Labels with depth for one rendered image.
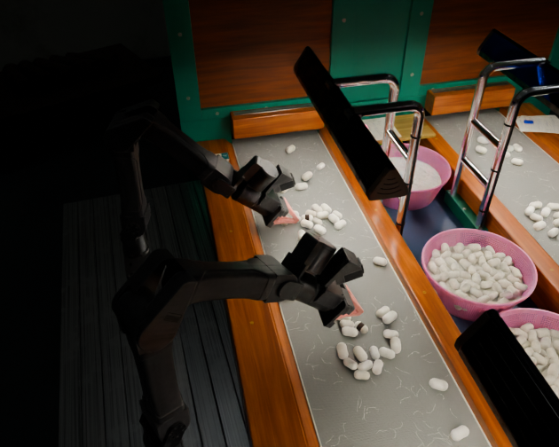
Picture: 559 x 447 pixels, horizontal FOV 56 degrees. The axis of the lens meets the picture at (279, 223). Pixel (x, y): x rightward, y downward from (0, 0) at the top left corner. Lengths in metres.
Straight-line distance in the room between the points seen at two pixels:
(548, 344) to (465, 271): 0.25
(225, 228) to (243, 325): 0.33
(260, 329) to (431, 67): 1.13
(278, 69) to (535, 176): 0.85
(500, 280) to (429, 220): 0.33
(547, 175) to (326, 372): 1.01
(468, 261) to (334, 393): 0.52
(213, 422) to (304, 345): 0.24
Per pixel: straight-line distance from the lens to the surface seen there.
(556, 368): 1.24
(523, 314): 1.30
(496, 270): 1.43
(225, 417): 1.15
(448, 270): 1.36
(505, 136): 1.40
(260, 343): 1.13
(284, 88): 1.75
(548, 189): 1.74
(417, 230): 1.56
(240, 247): 1.34
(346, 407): 1.08
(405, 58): 1.84
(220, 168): 1.27
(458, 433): 1.07
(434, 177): 1.69
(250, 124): 1.70
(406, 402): 1.10
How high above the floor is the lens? 1.65
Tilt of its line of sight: 39 degrees down
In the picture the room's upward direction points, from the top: 1 degrees counter-clockwise
